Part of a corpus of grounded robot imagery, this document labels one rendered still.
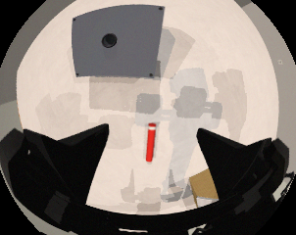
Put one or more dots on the red peg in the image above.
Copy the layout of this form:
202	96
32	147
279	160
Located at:
150	139

